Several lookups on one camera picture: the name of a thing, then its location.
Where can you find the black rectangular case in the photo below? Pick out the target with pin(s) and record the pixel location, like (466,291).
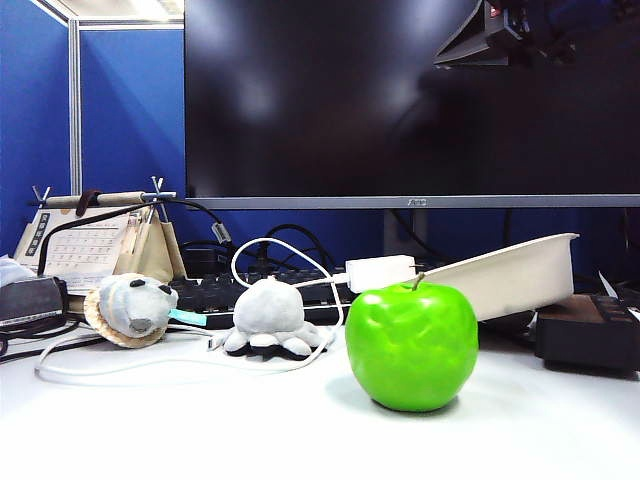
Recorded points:
(30,300)

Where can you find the white charger adapter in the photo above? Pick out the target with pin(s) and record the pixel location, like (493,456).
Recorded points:
(377,272)

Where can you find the white tissue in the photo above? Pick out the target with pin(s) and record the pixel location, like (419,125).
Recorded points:
(12,270)

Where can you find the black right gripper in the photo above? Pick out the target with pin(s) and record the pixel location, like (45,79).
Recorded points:
(530,30)

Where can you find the grey and black octopus plush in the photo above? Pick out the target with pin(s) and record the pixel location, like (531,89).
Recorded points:
(270,310)

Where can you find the green apple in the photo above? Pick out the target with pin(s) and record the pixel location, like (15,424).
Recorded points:
(410,350)

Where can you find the beige desk calendar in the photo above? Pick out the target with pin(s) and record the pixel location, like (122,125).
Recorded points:
(80,245)

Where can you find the black computer monitor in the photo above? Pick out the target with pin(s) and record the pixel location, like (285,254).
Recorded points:
(325,100)

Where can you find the black box with wooden top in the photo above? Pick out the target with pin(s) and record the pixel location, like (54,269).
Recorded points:
(585,340)

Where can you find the white paper tray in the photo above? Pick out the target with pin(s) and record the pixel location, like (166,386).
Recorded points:
(510,280)

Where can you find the black power brick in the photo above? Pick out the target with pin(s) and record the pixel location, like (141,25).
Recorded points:
(200,257)

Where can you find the black keyboard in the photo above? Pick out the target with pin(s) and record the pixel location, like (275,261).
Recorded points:
(210,300)

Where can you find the aluminium partition post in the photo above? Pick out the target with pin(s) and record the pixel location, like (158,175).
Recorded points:
(74,100)

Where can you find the grey seal plush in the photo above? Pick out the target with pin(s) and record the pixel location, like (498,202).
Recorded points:
(132,305)

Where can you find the white paper sheet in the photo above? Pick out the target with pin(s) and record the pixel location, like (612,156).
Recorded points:
(606,286)

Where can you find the grey monitor stand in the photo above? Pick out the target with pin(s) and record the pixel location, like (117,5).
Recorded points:
(400,235)

